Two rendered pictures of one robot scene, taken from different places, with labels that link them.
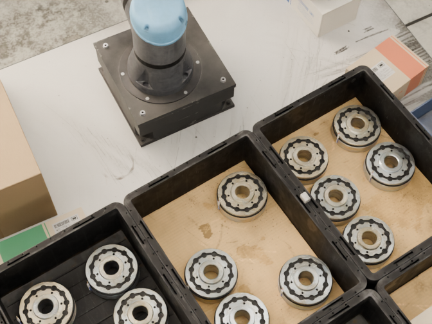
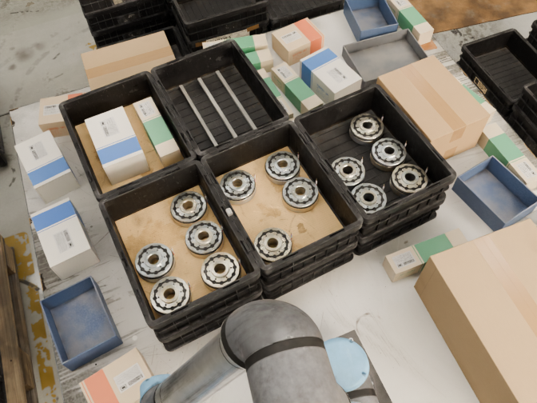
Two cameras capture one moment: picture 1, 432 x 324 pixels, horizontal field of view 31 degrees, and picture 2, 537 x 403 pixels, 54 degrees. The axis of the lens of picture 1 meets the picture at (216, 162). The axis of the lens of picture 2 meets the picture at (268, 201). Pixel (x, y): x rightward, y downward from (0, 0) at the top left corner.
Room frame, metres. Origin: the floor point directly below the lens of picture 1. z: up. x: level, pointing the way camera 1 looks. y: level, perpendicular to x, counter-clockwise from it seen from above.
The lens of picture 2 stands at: (1.33, 0.05, 2.11)
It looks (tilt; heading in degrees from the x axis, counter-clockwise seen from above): 58 degrees down; 190
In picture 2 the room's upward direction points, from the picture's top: 3 degrees counter-clockwise
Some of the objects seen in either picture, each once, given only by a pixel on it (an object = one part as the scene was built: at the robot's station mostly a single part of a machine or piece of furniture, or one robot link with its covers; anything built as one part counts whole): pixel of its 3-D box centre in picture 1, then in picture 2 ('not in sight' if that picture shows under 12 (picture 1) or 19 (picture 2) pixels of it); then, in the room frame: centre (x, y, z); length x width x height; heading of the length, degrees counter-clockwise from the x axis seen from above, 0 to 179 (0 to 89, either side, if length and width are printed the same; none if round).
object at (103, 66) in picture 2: not in sight; (135, 79); (0.06, -0.62, 0.78); 0.30 x 0.22 x 0.16; 118
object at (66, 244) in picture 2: not in sight; (65, 237); (0.69, -0.68, 0.75); 0.20 x 0.12 x 0.09; 37
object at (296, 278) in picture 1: (306, 278); (236, 183); (0.52, -0.18, 0.86); 0.05 x 0.05 x 0.01
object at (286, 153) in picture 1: (303, 157); (220, 269); (0.79, -0.18, 0.86); 0.10 x 0.10 x 0.01
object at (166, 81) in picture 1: (159, 56); not in sight; (1.04, 0.13, 0.85); 0.15 x 0.15 x 0.10
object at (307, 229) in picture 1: (240, 252); (279, 201); (0.57, -0.05, 0.87); 0.40 x 0.30 x 0.11; 34
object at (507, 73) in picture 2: not in sight; (504, 81); (-0.58, 0.89, 0.26); 0.40 x 0.30 x 0.23; 29
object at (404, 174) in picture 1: (390, 162); (153, 260); (0.78, -0.36, 0.86); 0.10 x 0.10 x 0.01
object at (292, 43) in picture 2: not in sight; (297, 41); (-0.23, -0.07, 0.74); 0.16 x 0.12 x 0.07; 128
